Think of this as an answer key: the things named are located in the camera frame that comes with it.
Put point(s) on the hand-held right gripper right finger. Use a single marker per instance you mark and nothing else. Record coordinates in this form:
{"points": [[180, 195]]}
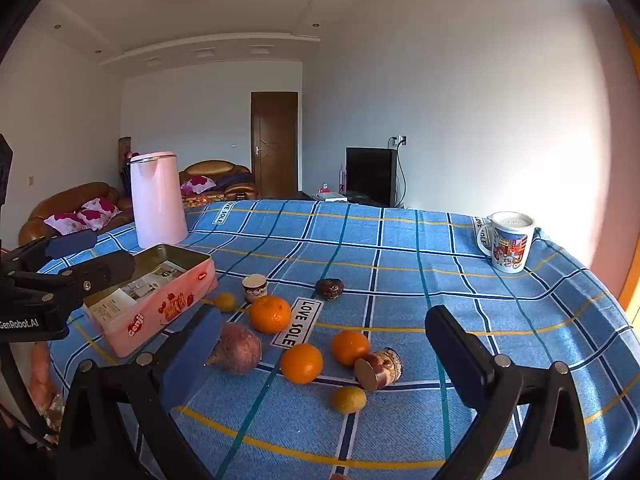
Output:
{"points": [[452, 355]]}

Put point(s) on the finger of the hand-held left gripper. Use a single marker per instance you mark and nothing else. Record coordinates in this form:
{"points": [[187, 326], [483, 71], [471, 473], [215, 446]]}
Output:
{"points": [[102, 272], [70, 244]]}

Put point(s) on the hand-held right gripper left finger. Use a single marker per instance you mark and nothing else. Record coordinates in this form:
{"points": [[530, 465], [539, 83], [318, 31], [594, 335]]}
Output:
{"points": [[195, 345]]}

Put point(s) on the chocolate pastry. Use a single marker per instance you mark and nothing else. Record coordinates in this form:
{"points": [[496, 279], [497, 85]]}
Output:
{"points": [[237, 350]]}

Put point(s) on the small yellow citrus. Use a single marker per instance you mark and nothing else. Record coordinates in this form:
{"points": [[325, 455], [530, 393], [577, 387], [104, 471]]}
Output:
{"points": [[225, 302]]}

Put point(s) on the metal tray with newspaper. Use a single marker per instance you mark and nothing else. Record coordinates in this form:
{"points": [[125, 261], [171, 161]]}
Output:
{"points": [[145, 325]]}

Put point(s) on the large orange tangerine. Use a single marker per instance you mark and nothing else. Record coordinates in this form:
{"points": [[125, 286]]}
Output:
{"points": [[270, 315]]}

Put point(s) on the round orange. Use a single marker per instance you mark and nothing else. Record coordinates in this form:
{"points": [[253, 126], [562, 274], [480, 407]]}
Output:
{"points": [[301, 364], [350, 347]]}

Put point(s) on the green kiwi fruit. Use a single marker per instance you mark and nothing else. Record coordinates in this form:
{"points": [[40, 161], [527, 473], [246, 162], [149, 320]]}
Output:
{"points": [[348, 400]]}

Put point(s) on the dark chocolate cake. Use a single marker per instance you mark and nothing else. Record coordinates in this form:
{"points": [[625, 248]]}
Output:
{"points": [[330, 289]]}

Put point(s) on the white floral pillow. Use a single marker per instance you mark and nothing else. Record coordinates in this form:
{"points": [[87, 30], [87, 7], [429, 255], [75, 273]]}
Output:
{"points": [[100, 212], [65, 222], [197, 185]]}

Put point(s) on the newspaper sheet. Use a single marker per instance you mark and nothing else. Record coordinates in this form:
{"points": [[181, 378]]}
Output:
{"points": [[125, 295]]}

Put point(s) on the brown leather sofa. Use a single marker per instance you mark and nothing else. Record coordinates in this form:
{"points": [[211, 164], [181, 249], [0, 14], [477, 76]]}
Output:
{"points": [[65, 197]]}

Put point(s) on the pink electric kettle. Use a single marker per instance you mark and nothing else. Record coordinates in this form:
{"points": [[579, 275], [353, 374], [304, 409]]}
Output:
{"points": [[157, 200]]}

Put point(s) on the blue plaid tablecloth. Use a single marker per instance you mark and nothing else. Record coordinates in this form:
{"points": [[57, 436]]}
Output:
{"points": [[400, 280]]}

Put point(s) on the white printed mug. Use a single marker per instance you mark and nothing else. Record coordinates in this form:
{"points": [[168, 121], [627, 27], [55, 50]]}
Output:
{"points": [[507, 247]]}

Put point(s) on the brown leather armchair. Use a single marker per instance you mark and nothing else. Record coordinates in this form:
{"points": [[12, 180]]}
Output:
{"points": [[220, 167]]}

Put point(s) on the black television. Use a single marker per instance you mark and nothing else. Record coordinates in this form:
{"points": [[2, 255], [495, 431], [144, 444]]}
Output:
{"points": [[370, 175]]}

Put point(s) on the white flat box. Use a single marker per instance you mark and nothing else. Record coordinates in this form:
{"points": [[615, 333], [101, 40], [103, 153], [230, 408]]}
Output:
{"points": [[330, 196]]}

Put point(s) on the dark wooden door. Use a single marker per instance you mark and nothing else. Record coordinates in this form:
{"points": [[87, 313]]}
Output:
{"points": [[274, 145]]}

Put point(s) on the light wooden door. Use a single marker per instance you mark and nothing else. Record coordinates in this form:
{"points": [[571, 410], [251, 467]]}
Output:
{"points": [[631, 185]]}

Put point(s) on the wall hanging scroll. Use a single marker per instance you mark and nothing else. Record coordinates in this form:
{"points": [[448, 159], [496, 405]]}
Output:
{"points": [[125, 152]]}

